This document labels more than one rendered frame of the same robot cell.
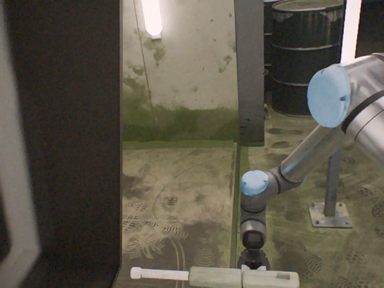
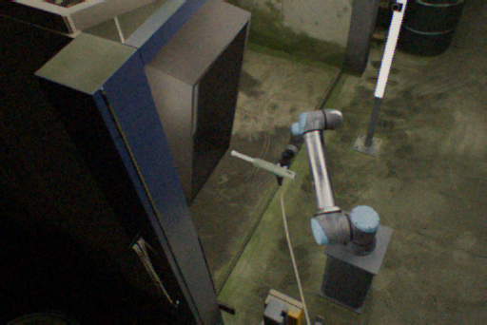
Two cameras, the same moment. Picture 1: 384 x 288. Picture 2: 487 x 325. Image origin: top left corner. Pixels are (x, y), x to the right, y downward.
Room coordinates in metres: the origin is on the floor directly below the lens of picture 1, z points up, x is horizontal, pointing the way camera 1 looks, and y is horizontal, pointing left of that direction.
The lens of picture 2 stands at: (-1.04, -0.55, 2.94)
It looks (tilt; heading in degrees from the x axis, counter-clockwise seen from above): 52 degrees down; 22
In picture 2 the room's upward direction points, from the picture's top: 7 degrees counter-clockwise
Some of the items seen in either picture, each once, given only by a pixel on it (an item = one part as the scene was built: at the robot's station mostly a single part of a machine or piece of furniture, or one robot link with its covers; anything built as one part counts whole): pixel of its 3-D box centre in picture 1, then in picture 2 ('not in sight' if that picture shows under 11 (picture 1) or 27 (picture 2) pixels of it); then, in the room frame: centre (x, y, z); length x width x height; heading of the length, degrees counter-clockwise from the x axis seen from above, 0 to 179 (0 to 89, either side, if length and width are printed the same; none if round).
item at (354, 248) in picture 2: not in sight; (360, 236); (0.25, -0.71, 0.69); 0.19 x 0.19 x 0.10
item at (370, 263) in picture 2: not in sight; (351, 264); (0.25, -0.71, 0.32); 0.31 x 0.31 x 0.64; 78
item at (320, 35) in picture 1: (305, 57); (432, 3); (3.03, -1.07, 0.44); 0.59 x 0.58 x 0.89; 3
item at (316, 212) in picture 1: (329, 215); (367, 144); (1.53, -0.72, 0.01); 0.20 x 0.20 x 0.01; 78
